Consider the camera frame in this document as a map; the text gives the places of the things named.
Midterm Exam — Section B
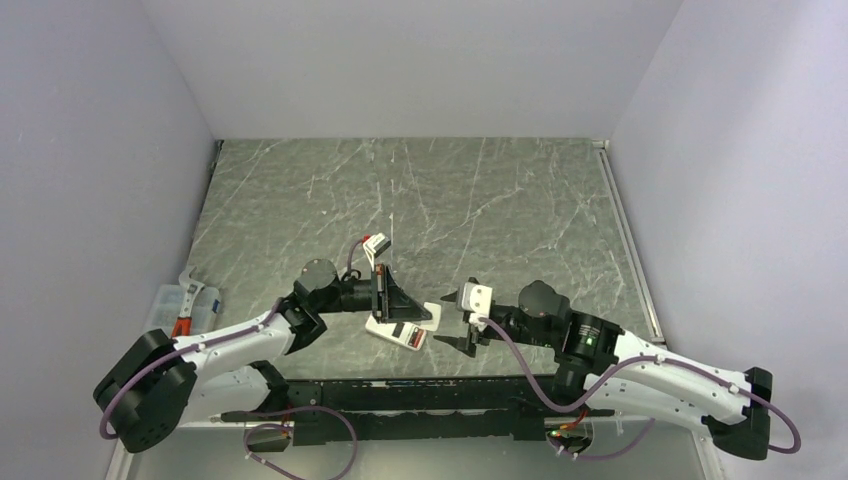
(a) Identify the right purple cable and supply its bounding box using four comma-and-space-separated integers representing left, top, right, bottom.
476, 317, 803, 462

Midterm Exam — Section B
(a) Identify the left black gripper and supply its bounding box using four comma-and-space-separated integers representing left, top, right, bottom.
316, 264, 431, 324

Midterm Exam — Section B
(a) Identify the orange handled adjustable wrench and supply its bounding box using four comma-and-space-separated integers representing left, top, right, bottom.
171, 265, 205, 338

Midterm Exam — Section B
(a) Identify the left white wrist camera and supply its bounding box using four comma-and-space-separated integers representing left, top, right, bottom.
362, 233, 391, 272

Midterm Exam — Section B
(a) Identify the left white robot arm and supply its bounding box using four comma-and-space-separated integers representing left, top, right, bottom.
93, 259, 441, 453

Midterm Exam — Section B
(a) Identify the white battery cover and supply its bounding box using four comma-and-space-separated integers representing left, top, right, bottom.
417, 302, 442, 332

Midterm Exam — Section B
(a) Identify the red white remote control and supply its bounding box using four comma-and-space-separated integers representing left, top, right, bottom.
365, 317, 428, 351

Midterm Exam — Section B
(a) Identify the aluminium frame rail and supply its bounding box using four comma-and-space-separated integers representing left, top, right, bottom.
591, 140, 667, 346

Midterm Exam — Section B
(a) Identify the clear plastic screw box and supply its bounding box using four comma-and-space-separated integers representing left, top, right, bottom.
142, 284, 221, 335

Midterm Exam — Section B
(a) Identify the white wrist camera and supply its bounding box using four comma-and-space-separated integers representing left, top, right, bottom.
362, 233, 391, 272
457, 282, 493, 331

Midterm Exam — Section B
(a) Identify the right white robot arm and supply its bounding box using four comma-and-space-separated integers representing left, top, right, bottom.
442, 280, 774, 461

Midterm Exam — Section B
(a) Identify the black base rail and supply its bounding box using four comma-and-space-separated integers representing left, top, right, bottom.
268, 374, 614, 446

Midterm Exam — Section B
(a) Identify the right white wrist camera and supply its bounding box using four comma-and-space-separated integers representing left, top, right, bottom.
457, 282, 493, 331

